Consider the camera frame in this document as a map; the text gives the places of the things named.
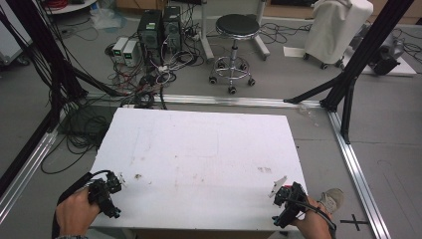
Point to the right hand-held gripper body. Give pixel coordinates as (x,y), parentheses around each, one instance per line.
(293,202)

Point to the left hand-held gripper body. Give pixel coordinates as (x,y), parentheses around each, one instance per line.
(103,194)

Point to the person's right hand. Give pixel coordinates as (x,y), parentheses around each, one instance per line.
(313,225)

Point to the person's left hand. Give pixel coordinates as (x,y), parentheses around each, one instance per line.
(74,214)

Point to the person's beige shoe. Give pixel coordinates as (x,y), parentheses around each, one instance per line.
(331,199)

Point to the white power supply unit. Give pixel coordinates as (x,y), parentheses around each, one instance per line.
(130,53)
(119,48)

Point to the black computer tower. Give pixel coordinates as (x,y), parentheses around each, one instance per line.
(172,30)
(150,35)

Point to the white desk legs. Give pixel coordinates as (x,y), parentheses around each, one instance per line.
(207,43)

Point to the clear plastic bag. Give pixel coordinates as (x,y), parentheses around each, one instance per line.
(106,18)

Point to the black and grey device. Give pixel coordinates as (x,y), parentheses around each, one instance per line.
(386,61)

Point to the black round stool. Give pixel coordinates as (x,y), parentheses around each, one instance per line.
(237,25)

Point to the white covered cart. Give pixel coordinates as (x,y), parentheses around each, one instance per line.
(335,30)

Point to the white floor board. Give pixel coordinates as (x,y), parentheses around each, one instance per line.
(404,69)

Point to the white round table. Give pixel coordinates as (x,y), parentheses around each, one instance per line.
(71,7)

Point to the aluminium floor rail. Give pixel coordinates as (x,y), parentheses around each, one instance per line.
(26,169)
(358,179)
(232,100)

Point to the black frame post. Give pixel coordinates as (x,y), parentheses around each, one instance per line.
(40,40)
(365,49)

